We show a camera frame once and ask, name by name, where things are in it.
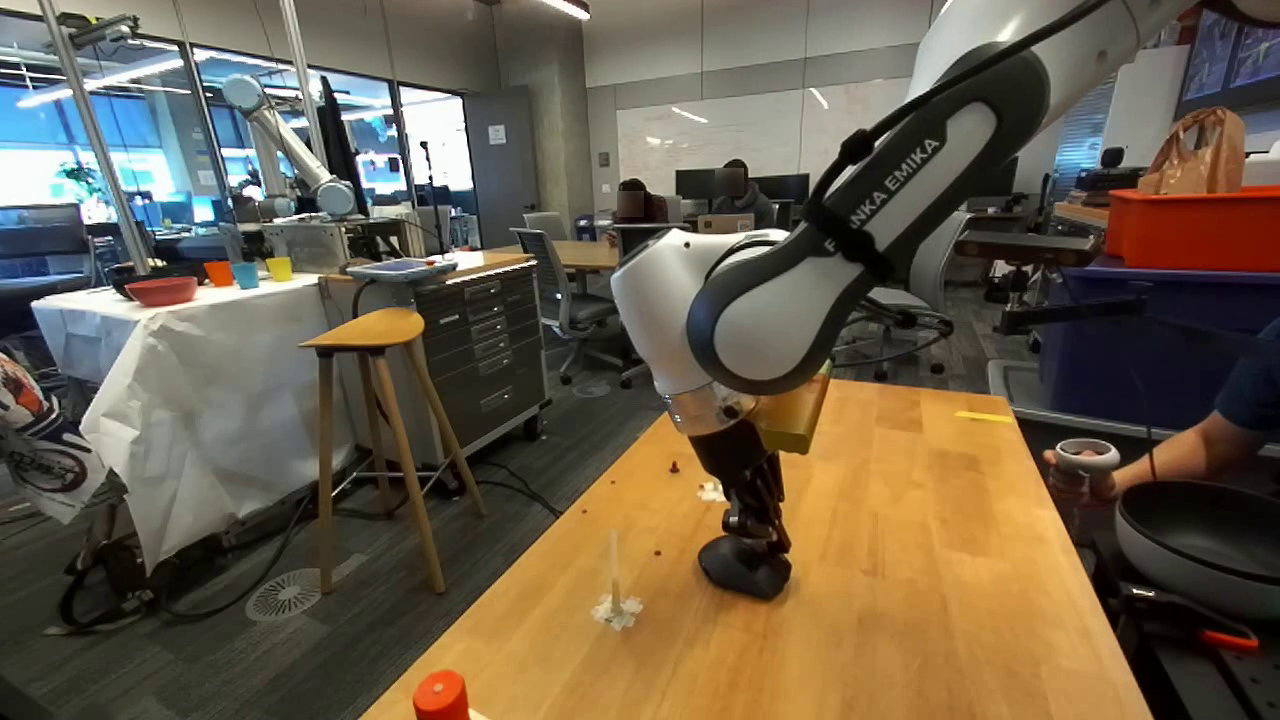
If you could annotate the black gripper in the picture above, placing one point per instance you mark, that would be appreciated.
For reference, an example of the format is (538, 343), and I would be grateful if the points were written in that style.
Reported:
(732, 463)

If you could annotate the black computer mouse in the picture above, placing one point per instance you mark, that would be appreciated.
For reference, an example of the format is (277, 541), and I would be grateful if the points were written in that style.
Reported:
(741, 572)

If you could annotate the small round white container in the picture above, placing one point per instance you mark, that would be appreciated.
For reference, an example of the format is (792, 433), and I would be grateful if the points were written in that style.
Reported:
(1086, 453)

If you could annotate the gray collaborative robot arm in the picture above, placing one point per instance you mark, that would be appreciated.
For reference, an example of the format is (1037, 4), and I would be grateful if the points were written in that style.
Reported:
(284, 140)

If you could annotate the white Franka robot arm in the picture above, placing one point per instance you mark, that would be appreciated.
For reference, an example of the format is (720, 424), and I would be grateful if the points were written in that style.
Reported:
(800, 295)

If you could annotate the bare person forearm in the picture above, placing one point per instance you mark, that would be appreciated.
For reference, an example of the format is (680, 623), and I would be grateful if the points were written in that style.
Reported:
(1186, 458)

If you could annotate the bare person hand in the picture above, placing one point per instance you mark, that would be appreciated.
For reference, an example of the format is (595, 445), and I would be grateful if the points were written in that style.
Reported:
(1082, 483)

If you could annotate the light gray swivel chair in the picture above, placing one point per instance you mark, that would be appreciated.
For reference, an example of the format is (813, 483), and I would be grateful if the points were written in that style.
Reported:
(900, 324)

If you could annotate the yellow tape strip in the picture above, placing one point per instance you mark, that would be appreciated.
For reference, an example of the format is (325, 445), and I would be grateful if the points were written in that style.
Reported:
(987, 416)

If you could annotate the gray utility cart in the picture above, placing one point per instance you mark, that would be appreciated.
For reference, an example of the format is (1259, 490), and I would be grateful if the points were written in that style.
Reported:
(1052, 433)

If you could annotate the silver laptop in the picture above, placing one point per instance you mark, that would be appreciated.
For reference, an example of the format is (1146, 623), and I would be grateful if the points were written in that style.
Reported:
(726, 222)

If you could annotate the gray office chair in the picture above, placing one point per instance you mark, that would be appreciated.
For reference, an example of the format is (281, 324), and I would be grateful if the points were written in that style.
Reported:
(554, 285)

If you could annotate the gray drawer cabinet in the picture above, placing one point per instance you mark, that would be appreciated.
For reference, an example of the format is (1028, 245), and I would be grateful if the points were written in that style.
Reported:
(482, 355)

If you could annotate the long wooden office desk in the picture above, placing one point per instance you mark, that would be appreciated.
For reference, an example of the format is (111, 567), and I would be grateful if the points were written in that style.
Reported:
(580, 255)

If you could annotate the seated person dark shirt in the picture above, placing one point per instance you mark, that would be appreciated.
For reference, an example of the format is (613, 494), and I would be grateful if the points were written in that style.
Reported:
(737, 195)

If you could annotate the small black monitor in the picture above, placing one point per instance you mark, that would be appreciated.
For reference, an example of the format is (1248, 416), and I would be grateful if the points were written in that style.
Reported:
(791, 190)
(694, 186)

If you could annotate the seated person dark hair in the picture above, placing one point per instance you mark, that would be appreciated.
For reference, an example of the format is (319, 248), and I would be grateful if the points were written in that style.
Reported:
(638, 207)

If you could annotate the orange bottle cap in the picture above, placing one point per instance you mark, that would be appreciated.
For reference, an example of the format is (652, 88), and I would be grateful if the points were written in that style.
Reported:
(443, 696)

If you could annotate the dark wooden side desk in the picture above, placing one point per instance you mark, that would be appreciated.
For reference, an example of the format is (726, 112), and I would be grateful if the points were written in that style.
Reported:
(1035, 245)

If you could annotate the blue plastic bin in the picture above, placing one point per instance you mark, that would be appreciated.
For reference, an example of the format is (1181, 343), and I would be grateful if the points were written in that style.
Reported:
(1134, 361)

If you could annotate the wide black monitor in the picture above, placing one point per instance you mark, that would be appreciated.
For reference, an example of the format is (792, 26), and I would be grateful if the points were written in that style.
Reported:
(996, 176)

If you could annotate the wooden bar stool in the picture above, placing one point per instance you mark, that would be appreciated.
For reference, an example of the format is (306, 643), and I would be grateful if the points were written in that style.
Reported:
(375, 334)

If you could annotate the dark gray frying pan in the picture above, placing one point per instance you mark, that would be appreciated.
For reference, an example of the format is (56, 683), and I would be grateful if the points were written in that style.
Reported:
(1201, 541)

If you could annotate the gray tray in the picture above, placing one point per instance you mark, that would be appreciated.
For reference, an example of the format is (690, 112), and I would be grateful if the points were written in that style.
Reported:
(402, 264)

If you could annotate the dark blue shirt sleeve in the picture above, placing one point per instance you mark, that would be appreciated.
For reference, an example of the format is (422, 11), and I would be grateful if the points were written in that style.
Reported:
(1254, 385)

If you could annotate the orange plastic bin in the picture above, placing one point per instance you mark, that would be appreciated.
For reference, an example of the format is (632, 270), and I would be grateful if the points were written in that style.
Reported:
(1192, 231)

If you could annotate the yellow cup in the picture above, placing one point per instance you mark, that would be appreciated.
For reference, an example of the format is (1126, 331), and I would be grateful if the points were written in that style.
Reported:
(281, 270)

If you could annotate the ceiling light strip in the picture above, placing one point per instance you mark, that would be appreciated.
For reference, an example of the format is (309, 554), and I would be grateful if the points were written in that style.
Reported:
(565, 11)

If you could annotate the blue cup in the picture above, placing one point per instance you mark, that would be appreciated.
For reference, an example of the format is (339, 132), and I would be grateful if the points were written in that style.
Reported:
(244, 275)

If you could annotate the white paper sheet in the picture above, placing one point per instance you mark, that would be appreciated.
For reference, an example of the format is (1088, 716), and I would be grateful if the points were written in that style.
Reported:
(1146, 107)

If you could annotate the tan paper bag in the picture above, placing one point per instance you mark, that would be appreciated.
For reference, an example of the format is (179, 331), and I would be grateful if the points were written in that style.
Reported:
(1197, 158)

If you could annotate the white tablecloth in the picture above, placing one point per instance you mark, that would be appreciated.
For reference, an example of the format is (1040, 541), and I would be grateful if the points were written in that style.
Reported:
(201, 385)

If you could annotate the orange cup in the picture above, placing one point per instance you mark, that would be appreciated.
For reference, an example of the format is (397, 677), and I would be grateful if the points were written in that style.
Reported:
(217, 275)

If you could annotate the red bowl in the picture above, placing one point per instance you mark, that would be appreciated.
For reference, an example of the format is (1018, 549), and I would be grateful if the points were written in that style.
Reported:
(163, 288)

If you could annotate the blue lit screen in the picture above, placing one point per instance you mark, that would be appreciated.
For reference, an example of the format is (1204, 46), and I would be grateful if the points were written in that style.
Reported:
(1204, 59)
(1259, 59)

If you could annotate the red white bicycle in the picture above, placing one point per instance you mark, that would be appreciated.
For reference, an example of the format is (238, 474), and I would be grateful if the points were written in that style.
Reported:
(25, 412)

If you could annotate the wall whiteboard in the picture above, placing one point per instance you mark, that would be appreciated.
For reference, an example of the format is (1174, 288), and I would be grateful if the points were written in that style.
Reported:
(746, 125)

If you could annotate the metal frame pole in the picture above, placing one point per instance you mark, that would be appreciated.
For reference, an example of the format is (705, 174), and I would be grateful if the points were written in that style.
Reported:
(94, 132)

